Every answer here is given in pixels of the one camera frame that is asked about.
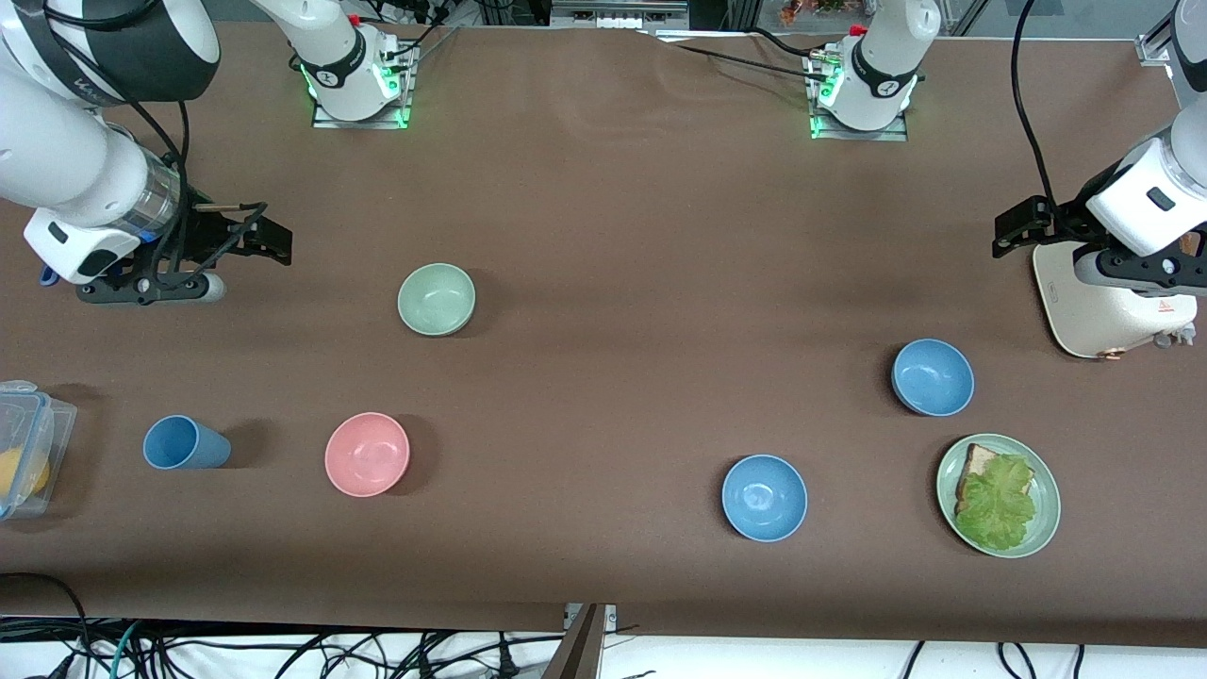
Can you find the pink bowl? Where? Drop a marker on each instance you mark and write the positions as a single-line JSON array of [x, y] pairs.
[[367, 455]]

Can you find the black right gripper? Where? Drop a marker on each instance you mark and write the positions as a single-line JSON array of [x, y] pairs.
[[206, 233]]

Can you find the green lettuce leaf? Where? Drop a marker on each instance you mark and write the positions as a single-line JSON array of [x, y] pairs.
[[998, 505]]

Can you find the blue bowl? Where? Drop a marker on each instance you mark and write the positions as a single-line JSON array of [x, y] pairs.
[[933, 377], [764, 498]]

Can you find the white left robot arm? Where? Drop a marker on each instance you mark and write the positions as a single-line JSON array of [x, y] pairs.
[[886, 57]]

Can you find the cream white appliance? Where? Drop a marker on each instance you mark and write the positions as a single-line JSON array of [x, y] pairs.
[[1099, 316]]

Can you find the bread slice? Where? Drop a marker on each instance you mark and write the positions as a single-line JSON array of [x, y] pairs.
[[979, 462]]

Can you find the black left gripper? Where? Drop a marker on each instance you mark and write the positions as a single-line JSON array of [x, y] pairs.
[[1064, 221]]

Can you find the clear plastic container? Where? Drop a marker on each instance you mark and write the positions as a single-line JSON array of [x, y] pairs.
[[33, 424]]

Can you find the brown table cloth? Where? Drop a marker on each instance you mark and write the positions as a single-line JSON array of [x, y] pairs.
[[613, 236]]

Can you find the pale green plate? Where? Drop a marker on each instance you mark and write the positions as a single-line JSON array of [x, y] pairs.
[[1047, 509]]

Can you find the pale green bowl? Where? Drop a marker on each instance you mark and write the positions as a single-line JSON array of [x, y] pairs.
[[436, 300]]

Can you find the yellow fruit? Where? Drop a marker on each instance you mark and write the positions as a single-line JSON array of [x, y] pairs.
[[19, 473]]

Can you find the aluminium corner bracket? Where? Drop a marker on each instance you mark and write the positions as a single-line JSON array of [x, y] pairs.
[[1158, 49]]

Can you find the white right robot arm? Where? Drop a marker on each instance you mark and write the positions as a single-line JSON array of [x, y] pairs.
[[85, 160]]

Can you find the blue cup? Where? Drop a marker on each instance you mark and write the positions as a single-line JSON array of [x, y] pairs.
[[184, 443]]

